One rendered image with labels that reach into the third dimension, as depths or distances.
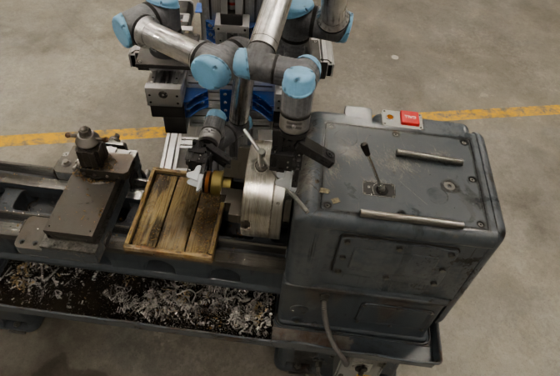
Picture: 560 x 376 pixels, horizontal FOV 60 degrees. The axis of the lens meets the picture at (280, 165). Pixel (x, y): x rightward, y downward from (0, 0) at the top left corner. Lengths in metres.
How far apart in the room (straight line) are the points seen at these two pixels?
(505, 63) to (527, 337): 2.38
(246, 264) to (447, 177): 0.71
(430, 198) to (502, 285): 1.57
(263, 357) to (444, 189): 1.34
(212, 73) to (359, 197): 0.58
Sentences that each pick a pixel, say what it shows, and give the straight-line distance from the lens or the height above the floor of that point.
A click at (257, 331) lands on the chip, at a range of 1.91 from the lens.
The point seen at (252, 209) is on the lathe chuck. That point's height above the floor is 1.15.
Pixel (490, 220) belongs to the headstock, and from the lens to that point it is 1.47.
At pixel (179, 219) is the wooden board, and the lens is 1.77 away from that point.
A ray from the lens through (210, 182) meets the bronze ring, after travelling 1.57.
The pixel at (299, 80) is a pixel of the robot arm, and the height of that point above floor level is 1.63.
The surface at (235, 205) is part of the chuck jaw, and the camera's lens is 1.52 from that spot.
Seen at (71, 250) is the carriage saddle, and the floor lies 0.92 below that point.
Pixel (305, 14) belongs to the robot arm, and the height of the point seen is 1.38.
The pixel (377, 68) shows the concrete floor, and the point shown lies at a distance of 3.99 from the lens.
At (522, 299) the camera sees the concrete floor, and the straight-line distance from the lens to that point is 2.97.
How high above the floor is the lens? 2.32
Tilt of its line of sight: 49 degrees down
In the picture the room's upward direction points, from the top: 6 degrees clockwise
